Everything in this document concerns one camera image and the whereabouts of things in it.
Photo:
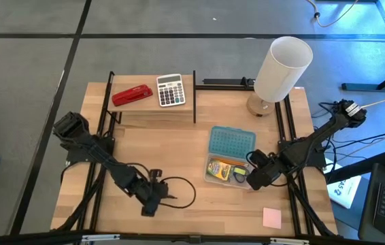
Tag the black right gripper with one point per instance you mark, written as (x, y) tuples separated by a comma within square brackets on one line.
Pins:
[(272, 165)]

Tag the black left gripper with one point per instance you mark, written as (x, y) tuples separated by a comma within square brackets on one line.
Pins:
[(151, 192)]

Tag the green sticky note pad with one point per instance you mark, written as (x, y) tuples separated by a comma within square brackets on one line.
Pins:
[(239, 170)]

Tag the yellow pencil with eraser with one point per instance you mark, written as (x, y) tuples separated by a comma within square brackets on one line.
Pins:
[(231, 161)]

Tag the blue lidded crayon box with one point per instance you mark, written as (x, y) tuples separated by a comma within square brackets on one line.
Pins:
[(231, 142)]

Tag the Crayola crayon box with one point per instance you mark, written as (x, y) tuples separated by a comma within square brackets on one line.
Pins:
[(218, 169)]

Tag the clear plastic pencil case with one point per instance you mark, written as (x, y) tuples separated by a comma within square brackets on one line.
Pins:
[(213, 183)]

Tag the pink sticky note pad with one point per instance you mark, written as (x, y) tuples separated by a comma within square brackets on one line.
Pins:
[(272, 218)]

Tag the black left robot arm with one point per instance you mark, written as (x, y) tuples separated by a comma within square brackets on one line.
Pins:
[(94, 149)]

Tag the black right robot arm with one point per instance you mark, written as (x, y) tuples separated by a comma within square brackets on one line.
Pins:
[(315, 143)]

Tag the wooden shelf with black legs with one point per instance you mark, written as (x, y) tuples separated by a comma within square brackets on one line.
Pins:
[(138, 109)]

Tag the white printed box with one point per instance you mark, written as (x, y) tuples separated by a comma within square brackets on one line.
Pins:
[(343, 190)]

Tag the black metal clamp bar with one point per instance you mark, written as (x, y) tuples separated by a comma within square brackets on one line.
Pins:
[(223, 84)]

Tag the red stapler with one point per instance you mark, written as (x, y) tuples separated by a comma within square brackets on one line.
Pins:
[(131, 95)]

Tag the white shade table lamp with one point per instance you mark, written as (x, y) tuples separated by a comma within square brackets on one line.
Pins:
[(282, 71)]

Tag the white desk calculator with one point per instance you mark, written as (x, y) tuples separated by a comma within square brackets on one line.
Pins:
[(170, 90)]

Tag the black aluminium rig frame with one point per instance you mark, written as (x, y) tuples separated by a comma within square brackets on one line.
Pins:
[(145, 237)]

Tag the black table frame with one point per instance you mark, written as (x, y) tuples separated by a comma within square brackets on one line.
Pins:
[(366, 86)]

